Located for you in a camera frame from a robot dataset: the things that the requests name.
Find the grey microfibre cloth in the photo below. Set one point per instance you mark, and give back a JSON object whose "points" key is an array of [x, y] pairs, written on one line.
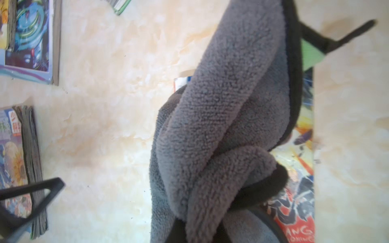
{"points": [[211, 164]]}

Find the blue science book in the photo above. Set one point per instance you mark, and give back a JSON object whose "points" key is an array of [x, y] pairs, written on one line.
{"points": [[36, 53]]}

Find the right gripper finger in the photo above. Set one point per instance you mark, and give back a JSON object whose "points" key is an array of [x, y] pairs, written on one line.
{"points": [[23, 208]]}

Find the blue sunflower magazine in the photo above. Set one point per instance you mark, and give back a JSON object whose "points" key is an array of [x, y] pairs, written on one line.
{"points": [[20, 155]]}

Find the red manga book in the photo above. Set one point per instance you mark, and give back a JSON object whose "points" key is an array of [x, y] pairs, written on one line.
{"points": [[288, 217]]}

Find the yellow picture book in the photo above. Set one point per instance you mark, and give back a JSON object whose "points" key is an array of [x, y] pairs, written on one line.
{"points": [[8, 24]]}

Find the red green book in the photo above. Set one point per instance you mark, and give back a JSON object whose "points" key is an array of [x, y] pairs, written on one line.
{"points": [[118, 6]]}

